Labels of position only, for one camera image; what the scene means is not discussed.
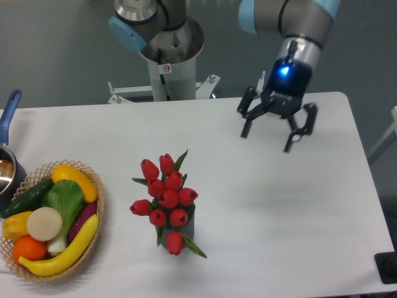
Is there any green cucumber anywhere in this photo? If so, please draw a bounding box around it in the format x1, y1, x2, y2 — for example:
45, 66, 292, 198
1, 178, 54, 219

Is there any purple sweet potato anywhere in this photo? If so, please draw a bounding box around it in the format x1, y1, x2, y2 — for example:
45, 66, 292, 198
68, 202, 97, 243

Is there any woven wicker basket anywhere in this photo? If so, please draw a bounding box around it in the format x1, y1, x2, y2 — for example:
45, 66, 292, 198
1, 160, 104, 282

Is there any yellow banana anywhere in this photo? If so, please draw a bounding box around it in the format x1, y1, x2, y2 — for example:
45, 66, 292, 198
19, 214, 99, 277

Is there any yellow bell pepper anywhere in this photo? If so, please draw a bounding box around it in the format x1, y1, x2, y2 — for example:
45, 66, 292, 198
2, 211, 33, 242

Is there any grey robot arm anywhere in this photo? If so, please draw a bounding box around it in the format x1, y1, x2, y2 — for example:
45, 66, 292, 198
108, 1, 339, 152

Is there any green leafy vegetable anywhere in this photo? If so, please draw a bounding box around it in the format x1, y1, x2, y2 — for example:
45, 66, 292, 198
41, 180, 84, 256

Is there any dark grey ribbed vase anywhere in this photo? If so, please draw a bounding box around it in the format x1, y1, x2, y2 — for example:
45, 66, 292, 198
156, 204, 196, 248

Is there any white metal base frame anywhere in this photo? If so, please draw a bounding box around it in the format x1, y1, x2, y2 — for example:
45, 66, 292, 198
108, 74, 221, 104

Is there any red tulip bouquet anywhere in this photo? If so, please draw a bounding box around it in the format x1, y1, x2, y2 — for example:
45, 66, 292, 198
130, 151, 207, 258

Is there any beige round disc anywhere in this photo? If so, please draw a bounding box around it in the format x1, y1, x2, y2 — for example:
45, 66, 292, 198
27, 207, 63, 242

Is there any orange fruit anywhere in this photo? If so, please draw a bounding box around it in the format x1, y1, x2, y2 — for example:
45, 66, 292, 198
12, 236, 47, 264

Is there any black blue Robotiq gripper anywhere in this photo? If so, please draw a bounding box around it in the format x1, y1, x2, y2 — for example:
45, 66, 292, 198
237, 58, 318, 153

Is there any black device at edge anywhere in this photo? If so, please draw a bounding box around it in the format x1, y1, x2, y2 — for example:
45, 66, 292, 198
374, 251, 396, 284

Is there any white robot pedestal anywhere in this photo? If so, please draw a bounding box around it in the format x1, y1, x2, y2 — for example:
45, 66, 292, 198
140, 16, 204, 102

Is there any white frame at right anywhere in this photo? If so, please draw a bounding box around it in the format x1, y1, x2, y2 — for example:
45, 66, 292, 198
367, 106, 396, 166

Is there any blue handled saucepan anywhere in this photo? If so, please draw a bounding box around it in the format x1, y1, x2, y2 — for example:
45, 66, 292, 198
1, 89, 26, 212

